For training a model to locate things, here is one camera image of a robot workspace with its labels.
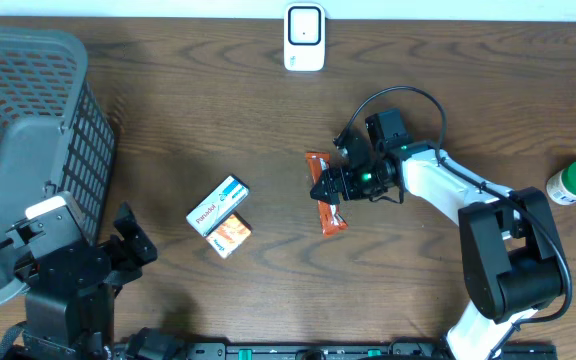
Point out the grey plastic basket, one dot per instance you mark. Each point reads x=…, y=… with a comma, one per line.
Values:
x=54, y=136

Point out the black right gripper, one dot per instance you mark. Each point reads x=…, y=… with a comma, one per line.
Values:
x=330, y=177

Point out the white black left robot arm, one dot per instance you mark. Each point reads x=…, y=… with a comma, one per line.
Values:
x=78, y=328

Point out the green lid white jar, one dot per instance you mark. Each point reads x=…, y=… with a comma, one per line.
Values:
x=561, y=187

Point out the orange Top chocolate bar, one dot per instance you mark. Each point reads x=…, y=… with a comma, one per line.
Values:
x=331, y=220

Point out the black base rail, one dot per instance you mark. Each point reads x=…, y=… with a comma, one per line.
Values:
x=151, y=344

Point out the orange small box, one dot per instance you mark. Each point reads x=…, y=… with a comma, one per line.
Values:
x=229, y=235

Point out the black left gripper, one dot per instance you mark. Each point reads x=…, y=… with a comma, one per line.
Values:
x=145, y=250

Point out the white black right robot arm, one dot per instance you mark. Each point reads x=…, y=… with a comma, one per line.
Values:
x=514, y=266

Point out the white blue Panadol box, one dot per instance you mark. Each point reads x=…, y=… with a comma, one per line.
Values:
x=217, y=205

